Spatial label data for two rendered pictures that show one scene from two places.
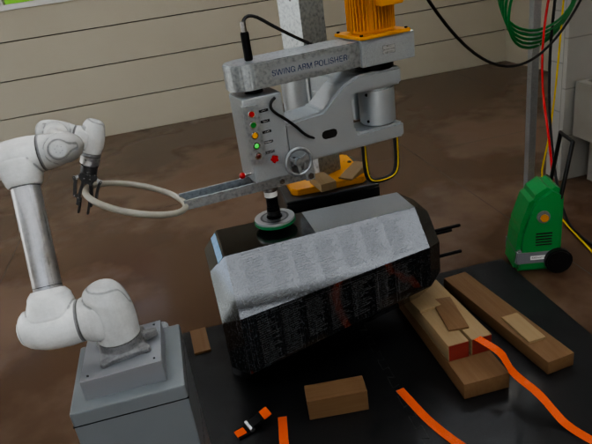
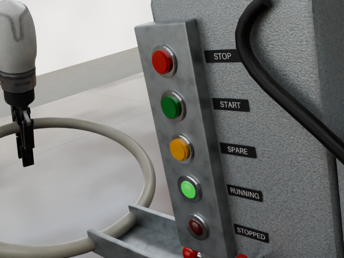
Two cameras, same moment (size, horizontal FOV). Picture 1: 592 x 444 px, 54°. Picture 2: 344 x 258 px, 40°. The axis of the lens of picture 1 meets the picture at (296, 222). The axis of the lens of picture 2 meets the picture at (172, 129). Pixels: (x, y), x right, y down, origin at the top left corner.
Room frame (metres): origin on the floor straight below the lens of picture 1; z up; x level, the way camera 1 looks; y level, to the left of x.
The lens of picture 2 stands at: (2.48, -0.33, 1.54)
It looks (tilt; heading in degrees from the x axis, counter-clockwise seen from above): 18 degrees down; 67
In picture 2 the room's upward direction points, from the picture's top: 11 degrees counter-clockwise
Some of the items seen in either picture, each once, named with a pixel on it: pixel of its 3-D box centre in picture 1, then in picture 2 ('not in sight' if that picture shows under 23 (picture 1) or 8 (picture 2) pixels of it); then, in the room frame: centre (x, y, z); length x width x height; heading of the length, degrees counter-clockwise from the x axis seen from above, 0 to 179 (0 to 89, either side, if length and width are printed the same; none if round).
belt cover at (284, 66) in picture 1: (318, 62); not in sight; (2.94, -0.22, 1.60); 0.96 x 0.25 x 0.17; 109
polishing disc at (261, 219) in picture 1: (274, 218); not in sight; (2.83, 0.11, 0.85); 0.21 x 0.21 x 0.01
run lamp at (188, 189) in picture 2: not in sight; (189, 188); (2.68, 0.13, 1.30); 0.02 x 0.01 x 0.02; 109
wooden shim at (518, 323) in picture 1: (522, 327); not in sight; (2.58, -1.14, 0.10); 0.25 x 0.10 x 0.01; 12
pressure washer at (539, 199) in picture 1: (538, 203); not in sight; (3.38, -1.56, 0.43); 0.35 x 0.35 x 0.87; 84
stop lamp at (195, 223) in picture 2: not in sight; (197, 226); (2.68, 0.13, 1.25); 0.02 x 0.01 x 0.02; 109
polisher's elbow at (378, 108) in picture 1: (376, 103); not in sight; (3.05, -0.51, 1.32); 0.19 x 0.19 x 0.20
